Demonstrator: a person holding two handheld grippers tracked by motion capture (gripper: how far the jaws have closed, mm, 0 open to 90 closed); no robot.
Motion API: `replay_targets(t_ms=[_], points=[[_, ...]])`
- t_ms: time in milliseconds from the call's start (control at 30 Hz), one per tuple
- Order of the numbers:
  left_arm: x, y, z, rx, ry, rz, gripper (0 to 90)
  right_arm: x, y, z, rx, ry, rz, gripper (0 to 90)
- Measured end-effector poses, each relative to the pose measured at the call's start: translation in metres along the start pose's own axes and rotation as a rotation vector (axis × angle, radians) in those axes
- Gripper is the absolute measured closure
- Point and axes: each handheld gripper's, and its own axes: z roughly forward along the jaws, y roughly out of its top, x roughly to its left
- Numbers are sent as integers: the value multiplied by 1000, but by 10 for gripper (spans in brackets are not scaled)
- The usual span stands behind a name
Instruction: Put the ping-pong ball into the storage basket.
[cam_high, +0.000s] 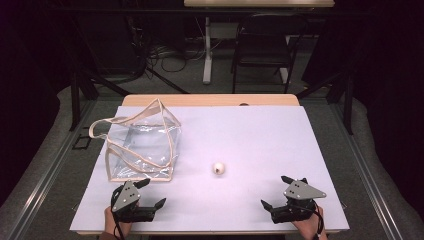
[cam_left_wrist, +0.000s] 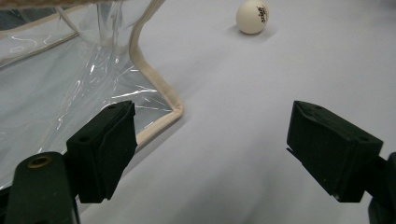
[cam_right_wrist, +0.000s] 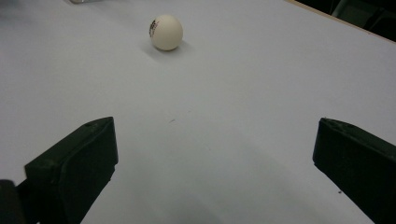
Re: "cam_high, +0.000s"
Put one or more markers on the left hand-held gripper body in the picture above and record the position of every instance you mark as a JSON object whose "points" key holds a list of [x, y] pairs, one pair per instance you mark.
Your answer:
{"points": [[126, 196]]}

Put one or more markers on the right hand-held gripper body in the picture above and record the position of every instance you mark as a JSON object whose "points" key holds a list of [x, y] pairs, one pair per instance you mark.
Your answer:
{"points": [[301, 191]]}

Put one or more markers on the clear bag with beige trim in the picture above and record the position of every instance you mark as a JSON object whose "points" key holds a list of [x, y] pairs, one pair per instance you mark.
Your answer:
{"points": [[146, 146]]}

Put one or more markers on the white egg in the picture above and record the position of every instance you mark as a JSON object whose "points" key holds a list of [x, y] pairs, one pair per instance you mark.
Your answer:
{"points": [[218, 168]]}

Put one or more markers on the person's left hand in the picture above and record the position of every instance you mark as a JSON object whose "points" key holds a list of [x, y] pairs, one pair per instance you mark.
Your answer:
{"points": [[109, 221]]}

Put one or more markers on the person's right hand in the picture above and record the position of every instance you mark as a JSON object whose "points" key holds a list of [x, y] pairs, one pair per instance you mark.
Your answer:
{"points": [[311, 228]]}

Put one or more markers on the white table mat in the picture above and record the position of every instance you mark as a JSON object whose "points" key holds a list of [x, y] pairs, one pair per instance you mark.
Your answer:
{"points": [[240, 140]]}

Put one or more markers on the black metal stand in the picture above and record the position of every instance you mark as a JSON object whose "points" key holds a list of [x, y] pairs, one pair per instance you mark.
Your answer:
{"points": [[348, 106], [75, 100]]}

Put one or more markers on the wooden table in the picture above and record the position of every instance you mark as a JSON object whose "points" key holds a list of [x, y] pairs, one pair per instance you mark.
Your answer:
{"points": [[200, 100]]}

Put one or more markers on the black folding chair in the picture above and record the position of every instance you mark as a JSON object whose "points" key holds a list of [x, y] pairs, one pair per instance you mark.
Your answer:
{"points": [[263, 43]]}

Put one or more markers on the white-legged desk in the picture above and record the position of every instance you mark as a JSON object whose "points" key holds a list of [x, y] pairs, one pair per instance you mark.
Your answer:
{"points": [[258, 3]]}

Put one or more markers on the aluminium floor rail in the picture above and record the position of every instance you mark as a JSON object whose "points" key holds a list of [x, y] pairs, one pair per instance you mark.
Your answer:
{"points": [[50, 173], [366, 173]]}

